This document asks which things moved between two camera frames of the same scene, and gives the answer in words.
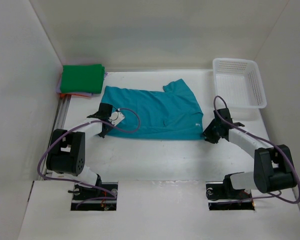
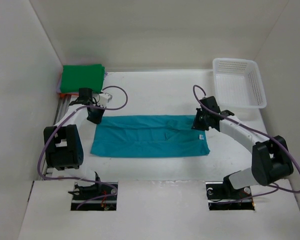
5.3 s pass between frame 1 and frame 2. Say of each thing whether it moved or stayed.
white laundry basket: stayed
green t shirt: stayed
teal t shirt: moved
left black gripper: moved
